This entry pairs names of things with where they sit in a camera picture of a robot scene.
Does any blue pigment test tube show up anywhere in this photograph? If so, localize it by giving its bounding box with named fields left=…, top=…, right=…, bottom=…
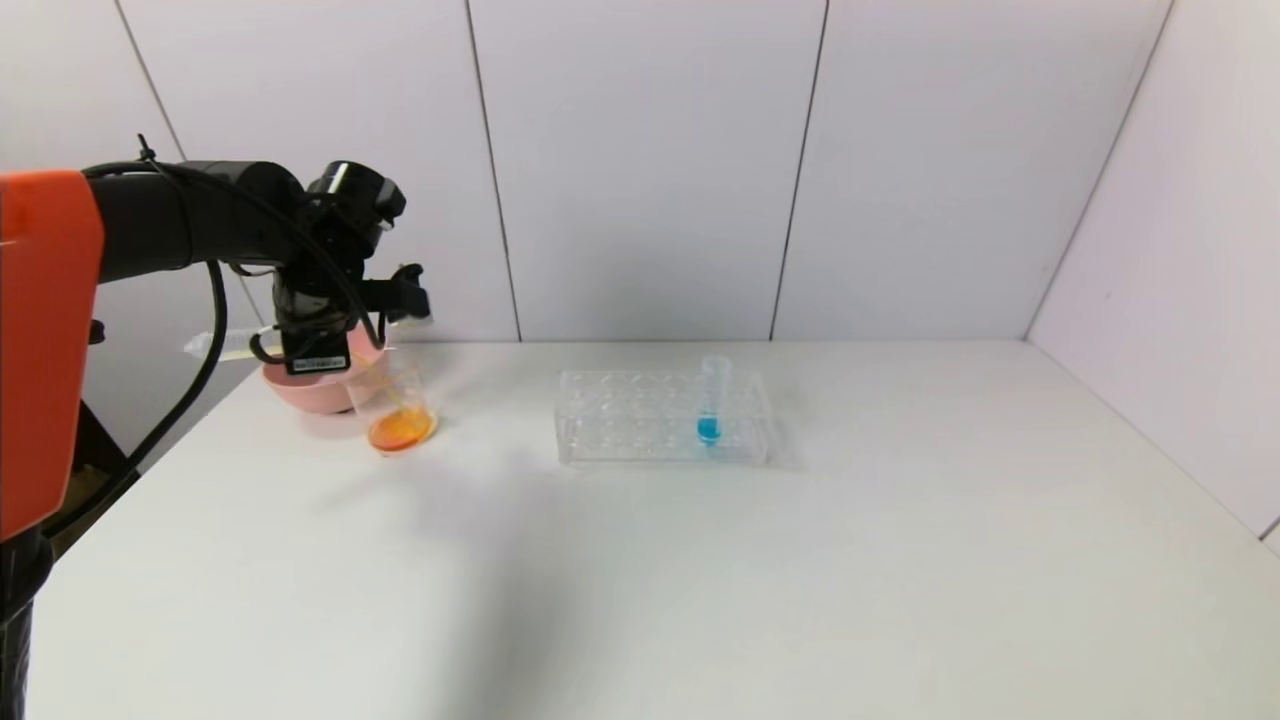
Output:
left=697, top=353, right=729, bottom=448

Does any yellow pigment test tube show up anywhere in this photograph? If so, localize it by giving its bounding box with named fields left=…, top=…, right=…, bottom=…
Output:
left=185, top=325, right=291, bottom=363

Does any pink bowl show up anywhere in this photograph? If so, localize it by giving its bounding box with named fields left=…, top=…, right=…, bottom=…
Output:
left=262, top=340, right=389, bottom=416

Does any clear glass beaker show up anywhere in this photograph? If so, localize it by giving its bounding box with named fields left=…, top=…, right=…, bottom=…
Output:
left=345, top=345, right=441, bottom=456

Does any clear plastic test tube rack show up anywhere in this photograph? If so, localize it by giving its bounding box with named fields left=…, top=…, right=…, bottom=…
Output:
left=555, top=368, right=773, bottom=466

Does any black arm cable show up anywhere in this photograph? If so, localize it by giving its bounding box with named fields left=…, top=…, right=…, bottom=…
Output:
left=40, top=135, right=391, bottom=546

